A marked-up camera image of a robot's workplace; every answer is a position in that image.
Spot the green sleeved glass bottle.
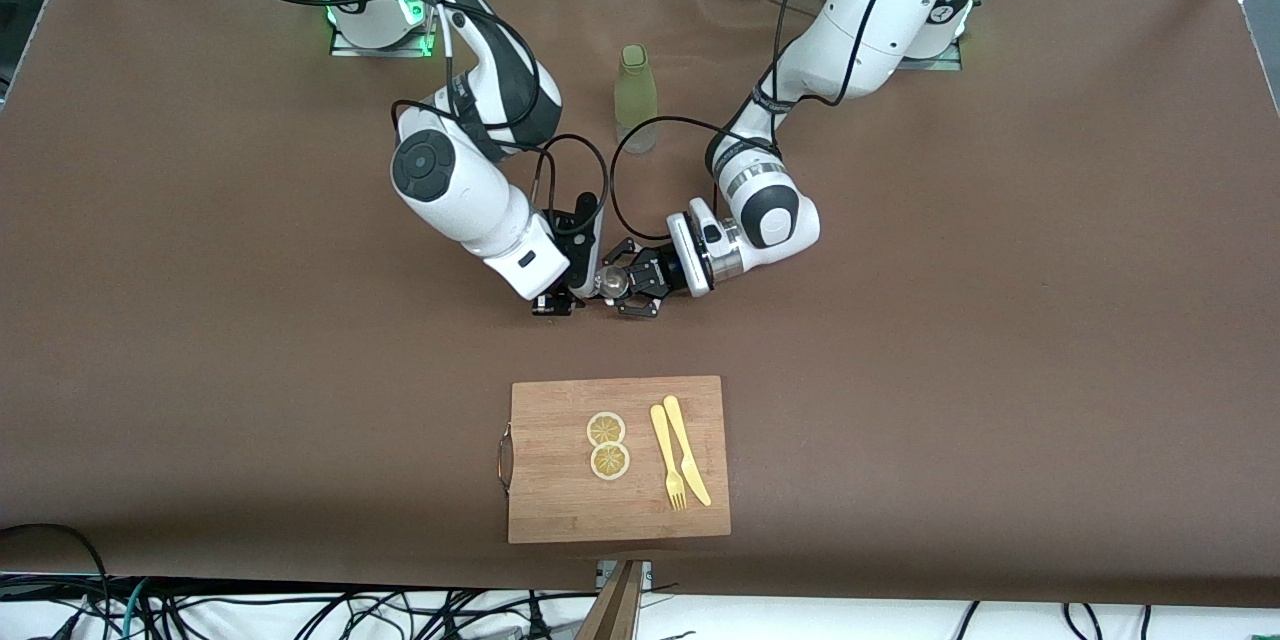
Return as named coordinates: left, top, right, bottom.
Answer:
left=614, top=43, right=659, bottom=155

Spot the brown table mat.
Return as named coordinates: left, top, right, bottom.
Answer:
left=0, top=0, right=1280, bottom=611

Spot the green floor cable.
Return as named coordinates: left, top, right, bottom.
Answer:
left=118, top=580, right=151, bottom=640

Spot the yellow plastic knife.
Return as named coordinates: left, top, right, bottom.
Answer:
left=663, top=395, right=713, bottom=508

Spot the black looped floor cable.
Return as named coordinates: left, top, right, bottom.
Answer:
left=0, top=523, right=113, bottom=640

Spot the yellow plastic fork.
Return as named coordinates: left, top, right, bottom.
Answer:
left=650, top=404, right=688, bottom=512

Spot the wooden cutting board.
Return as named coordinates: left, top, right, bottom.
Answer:
left=497, top=375, right=732, bottom=545

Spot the aluminium frame post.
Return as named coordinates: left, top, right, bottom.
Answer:
left=575, top=560, right=653, bottom=640

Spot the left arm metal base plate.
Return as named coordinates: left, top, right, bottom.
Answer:
left=895, top=5, right=963, bottom=71

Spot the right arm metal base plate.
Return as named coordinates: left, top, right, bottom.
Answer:
left=330, top=0, right=438, bottom=58

